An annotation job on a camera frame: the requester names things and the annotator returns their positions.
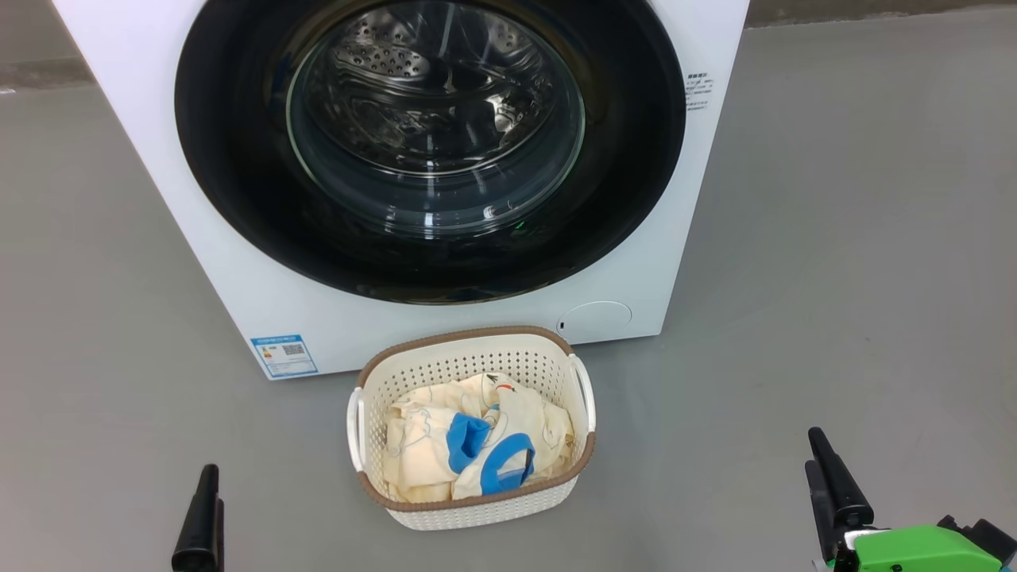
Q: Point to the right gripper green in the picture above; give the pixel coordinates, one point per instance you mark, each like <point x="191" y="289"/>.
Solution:
<point x="914" y="552"/>

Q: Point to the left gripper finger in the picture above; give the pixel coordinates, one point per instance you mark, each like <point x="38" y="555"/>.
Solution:
<point x="221" y="540"/>
<point x="195" y="540"/>

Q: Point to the black round glass washer door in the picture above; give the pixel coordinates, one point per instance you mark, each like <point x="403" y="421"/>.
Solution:
<point x="230" y="191"/>

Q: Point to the white front-load washing machine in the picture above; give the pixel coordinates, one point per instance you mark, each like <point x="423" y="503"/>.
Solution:
<point x="238" y="310"/>

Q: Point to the printed black text label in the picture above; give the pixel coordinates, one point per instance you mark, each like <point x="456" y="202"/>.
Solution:
<point x="699" y="91"/>

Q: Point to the washing machine drum with laundry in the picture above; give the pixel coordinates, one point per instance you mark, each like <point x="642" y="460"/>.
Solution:
<point x="397" y="79"/>

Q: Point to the blue energy label sticker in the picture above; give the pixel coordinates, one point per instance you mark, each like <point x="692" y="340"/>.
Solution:
<point x="284" y="356"/>

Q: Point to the cream perforated laundry basket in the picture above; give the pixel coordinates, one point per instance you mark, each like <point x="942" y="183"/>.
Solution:
<point x="469" y="512"/>

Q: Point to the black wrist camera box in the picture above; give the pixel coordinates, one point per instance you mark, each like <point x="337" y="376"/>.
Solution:
<point x="993" y="536"/>

